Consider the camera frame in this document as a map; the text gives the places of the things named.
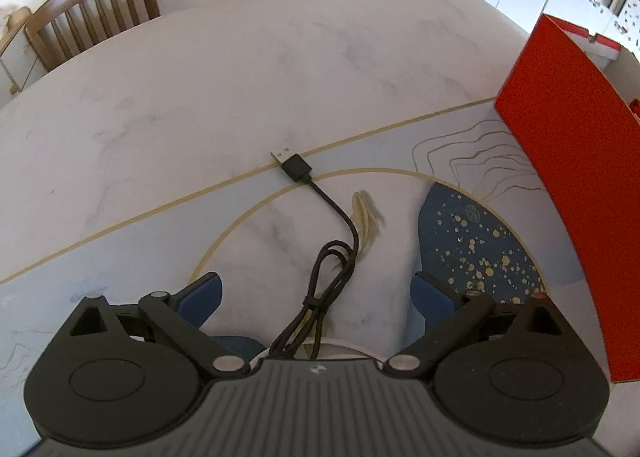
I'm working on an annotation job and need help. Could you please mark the red and white cardboard box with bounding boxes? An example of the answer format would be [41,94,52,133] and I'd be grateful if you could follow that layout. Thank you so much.
[494,13,640,384]

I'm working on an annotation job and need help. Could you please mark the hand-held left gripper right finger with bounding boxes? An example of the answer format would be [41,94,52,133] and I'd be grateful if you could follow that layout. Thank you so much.
[384,272,567,382]

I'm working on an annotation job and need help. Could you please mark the white wooden-top sideboard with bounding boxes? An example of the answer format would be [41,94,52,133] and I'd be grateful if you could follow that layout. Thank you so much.
[0,6,51,95]

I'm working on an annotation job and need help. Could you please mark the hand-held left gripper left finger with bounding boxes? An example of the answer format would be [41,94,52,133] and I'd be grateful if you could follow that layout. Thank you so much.
[67,272,251,380]

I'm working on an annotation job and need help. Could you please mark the black USB cable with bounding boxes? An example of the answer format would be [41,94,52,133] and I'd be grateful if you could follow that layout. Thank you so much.
[270,147,361,362]

